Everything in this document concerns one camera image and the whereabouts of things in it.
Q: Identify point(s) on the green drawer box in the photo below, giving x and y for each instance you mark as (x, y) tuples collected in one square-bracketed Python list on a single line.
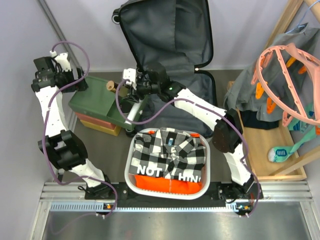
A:
[(96, 108)]

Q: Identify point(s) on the white teal sock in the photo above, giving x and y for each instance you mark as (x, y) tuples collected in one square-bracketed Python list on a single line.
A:
[(277, 155)]

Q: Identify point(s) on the black round jar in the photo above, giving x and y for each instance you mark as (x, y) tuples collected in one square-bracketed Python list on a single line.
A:
[(126, 106)]

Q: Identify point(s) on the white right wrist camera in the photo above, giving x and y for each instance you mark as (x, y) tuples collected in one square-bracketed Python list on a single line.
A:
[(129, 76)]

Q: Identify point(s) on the aluminium rail frame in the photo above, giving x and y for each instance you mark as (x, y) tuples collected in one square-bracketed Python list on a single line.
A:
[(286, 211)]

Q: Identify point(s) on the grey shirt on hanger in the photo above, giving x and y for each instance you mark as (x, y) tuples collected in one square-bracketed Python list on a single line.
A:
[(242, 94)]

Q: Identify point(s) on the light blue wire hanger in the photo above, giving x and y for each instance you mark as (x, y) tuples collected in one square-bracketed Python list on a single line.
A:
[(299, 22)]

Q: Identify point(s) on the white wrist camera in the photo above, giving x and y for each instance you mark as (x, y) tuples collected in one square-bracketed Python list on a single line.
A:
[(63, 60), (129, 76)]

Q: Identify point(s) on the wooden clothes rack frame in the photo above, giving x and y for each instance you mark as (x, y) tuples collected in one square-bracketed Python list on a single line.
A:
[(303, 86)]

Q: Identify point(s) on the black white checked shirt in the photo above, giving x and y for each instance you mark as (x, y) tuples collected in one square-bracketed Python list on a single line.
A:
[(168, 153)]

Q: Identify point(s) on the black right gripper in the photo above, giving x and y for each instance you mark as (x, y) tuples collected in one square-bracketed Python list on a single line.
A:
[(135, 97)]

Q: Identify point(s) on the white plastic basket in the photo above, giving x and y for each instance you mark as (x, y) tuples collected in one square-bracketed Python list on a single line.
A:
[(127, 172)]

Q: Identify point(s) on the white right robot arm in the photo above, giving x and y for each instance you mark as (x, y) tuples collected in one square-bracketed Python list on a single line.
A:
[(225, 124)]

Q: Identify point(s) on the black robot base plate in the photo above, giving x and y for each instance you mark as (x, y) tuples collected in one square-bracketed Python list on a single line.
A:
[(167, 197)]

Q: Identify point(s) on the orange garment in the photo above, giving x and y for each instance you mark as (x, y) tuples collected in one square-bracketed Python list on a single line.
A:
[(167, 186)]

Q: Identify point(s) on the white black space suitcase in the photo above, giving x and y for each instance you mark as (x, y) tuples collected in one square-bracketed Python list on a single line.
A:
[(174, 33)]

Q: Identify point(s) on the dark navy folded cloth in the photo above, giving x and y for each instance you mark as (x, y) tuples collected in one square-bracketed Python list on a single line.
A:
[(249, 120)]

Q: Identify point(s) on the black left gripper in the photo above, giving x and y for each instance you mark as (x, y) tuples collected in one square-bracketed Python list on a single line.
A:
[(79, 78)]

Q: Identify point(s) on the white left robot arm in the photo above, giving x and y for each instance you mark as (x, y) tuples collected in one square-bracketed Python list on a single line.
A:
[(65, 151)]

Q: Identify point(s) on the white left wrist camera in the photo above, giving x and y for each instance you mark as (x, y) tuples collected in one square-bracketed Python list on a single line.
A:
[(63, 60)]

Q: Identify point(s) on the frosted bottle gold cap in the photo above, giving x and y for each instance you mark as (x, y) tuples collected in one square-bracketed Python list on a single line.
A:
[(112, 87)]

